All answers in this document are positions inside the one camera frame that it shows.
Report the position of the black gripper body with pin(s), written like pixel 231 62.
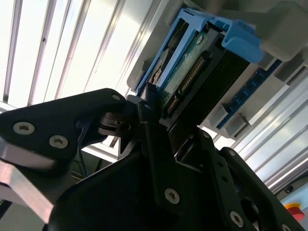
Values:
pixel 108 204

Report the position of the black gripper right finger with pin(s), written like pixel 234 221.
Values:
pixel 221 173

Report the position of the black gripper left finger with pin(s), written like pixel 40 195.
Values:
pixel 48 120

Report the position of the hard disk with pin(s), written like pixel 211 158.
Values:
pixel 183 72

